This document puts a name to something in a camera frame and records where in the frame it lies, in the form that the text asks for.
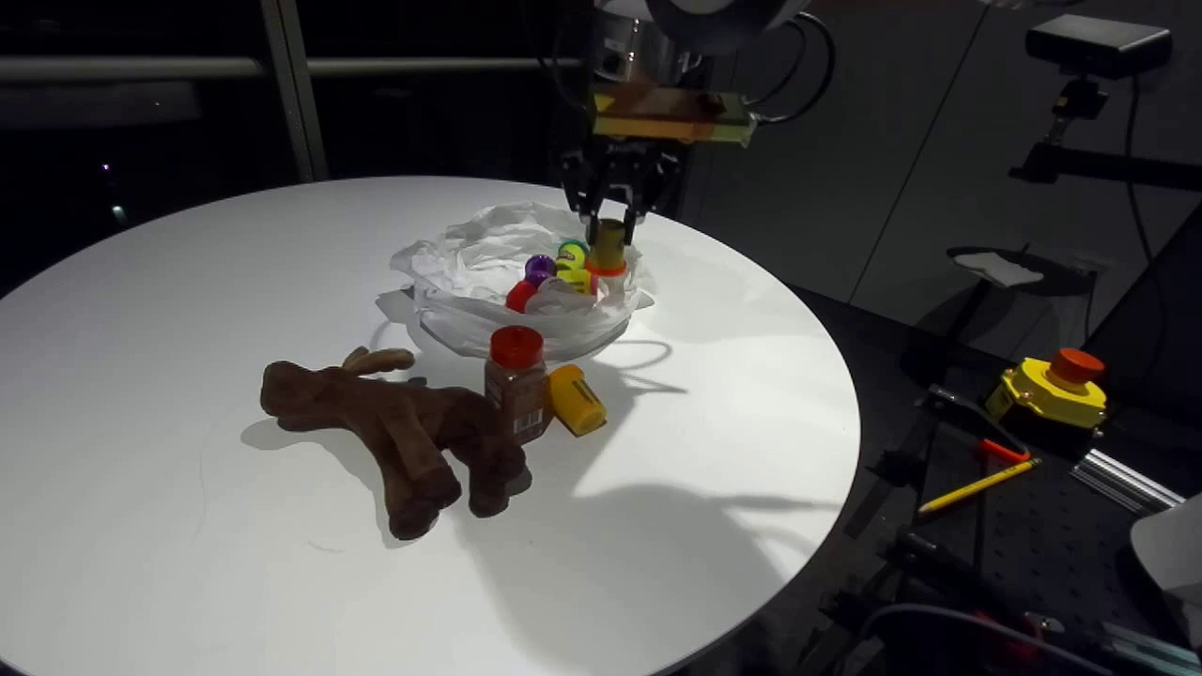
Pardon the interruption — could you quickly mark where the yellow play-doh tub orange lid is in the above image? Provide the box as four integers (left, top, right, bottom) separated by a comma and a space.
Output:
546, 360, 610, 440
590, 220, 631, 282

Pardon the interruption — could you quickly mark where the yellow emergency stop button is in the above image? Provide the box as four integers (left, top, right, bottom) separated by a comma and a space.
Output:
984, 344, 1112, 436

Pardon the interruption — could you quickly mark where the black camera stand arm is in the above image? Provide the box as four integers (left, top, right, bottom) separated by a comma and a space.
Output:
1006, 72, 1202, 196

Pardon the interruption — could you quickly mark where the teal cable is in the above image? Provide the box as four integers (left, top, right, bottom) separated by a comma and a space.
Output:
1098, 618, 1202, 673

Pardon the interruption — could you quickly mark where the yellow pencil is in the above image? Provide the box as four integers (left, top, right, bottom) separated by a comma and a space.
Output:
913, 455, 1046, 524

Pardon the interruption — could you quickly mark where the wrist camera yellowish mount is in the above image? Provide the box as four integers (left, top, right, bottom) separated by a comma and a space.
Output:
587, 84, 762, 151

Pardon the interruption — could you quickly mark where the gray cable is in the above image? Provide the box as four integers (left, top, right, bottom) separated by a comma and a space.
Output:
855, 598, 1121, 676

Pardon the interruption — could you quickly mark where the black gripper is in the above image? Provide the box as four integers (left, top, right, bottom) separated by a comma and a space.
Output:
560, 142, 688, 238

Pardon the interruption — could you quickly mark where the red tool handle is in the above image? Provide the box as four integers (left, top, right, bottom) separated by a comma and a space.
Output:
972, 436, 1036, 475

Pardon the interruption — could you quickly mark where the aluminium profile rail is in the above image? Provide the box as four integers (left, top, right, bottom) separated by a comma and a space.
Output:
1073, 445, 1188, 516

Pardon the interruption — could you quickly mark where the white clear plastic bowl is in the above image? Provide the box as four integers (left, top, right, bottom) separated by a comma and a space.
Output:
372, 203, 656, 365

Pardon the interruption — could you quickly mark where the gray horizontal rail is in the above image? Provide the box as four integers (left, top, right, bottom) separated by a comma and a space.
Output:
0, 52, 587, 87

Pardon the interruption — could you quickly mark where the yellow play-doh tub green lid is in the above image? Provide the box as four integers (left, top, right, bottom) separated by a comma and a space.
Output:
552, 238, 600, 297

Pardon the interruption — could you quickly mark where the black camera box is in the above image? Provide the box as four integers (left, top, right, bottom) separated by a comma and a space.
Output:
1022, 13, 1181, 84

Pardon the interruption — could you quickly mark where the white rounded object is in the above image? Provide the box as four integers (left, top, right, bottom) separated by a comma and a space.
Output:
1126, 491, 1202, 630

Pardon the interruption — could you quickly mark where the brown plush moose toy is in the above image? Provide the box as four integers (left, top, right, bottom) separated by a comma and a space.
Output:
256, 344, 539, 544

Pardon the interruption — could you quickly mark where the gray window post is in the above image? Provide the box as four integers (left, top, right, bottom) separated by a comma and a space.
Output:
256, 0, 336, 186

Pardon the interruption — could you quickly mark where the small gray plate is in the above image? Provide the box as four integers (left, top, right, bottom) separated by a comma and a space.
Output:
943, 243, 1067, 300

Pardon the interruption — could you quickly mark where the spice jar red lid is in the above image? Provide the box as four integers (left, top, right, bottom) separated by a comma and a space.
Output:
480, 324, 555, 445

